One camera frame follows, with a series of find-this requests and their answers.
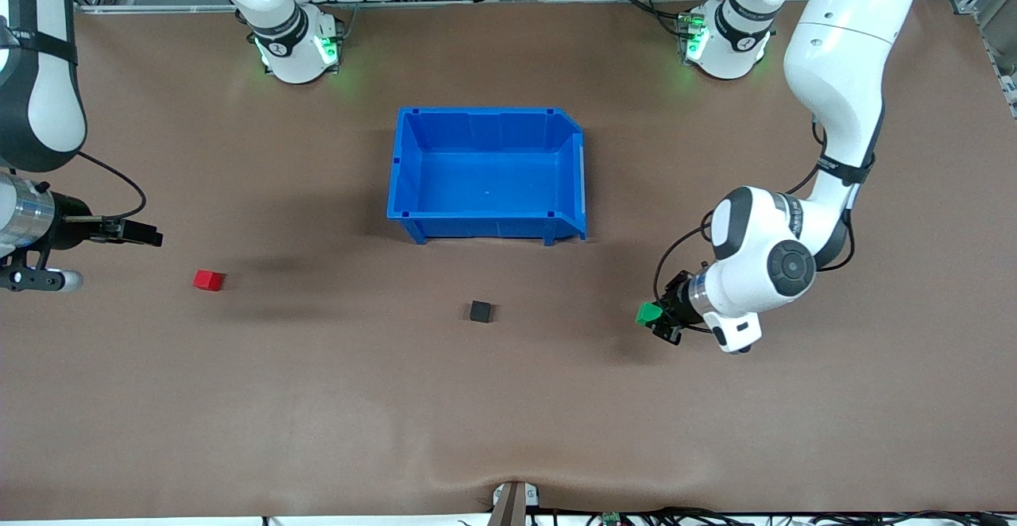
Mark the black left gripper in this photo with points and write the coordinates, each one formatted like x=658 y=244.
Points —
x=679 y=300

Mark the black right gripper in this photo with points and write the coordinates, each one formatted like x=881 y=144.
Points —
x=71 y=214

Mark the green cube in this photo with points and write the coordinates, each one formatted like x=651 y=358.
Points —
x=647 y=315

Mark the red cube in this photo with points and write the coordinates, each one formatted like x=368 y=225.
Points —
x=208 y=280

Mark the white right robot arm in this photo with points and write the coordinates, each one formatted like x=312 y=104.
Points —
x=56 y=105

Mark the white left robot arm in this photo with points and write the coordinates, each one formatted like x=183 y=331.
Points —
x=834 y=57

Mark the black cube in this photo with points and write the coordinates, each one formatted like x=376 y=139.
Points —
x=480 y=311

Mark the small green circuit board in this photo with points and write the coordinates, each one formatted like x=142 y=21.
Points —
x=611 y=519

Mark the blue plastic storage bin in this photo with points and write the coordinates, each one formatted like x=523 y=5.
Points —
x=489 y=176

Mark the black right camera bracket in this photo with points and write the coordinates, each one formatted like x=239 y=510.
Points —
x=24 y=280

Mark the brown camera mount post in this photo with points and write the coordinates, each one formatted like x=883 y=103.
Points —
x=512 y=506

